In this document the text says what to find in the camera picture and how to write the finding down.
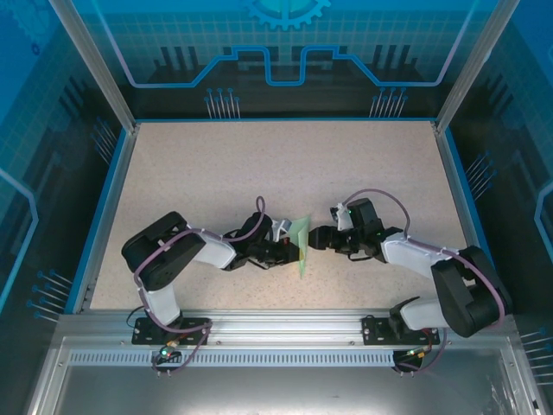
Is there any slotted aluminium cable duct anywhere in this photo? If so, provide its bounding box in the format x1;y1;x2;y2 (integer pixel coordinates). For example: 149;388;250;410
67;350;433;368

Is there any aluminium frame post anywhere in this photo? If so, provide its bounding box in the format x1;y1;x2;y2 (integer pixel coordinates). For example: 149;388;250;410
48;0;142;133
431;0;513;135

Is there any green foam sheet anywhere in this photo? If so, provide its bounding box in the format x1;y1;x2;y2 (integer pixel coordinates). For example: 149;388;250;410
289;214;313;280

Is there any grey steel sheet panel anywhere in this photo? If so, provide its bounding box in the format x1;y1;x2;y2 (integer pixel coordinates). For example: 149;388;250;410
25;335;545;415

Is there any aluminium mounting beam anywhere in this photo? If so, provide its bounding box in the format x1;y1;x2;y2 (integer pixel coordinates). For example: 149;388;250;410
55;307;518;347

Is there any blue-edged aluminium side rail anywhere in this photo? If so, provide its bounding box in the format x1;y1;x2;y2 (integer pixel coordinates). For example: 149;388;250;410
63;123;142;315
431;120;511;315

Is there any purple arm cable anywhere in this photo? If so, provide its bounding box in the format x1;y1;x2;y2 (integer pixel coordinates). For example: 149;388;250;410
343;188;506;376
133;196;267;377

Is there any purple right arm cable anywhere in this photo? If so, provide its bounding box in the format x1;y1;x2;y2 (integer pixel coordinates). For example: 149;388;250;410
343;188;506;376

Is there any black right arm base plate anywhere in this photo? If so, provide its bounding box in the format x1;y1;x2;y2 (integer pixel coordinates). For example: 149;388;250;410
361;314;438;346

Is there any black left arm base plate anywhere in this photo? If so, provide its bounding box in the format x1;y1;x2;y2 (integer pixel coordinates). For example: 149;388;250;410
131;316;212;346

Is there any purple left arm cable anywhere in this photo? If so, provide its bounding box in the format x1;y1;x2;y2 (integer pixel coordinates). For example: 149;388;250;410
133;196;267;377

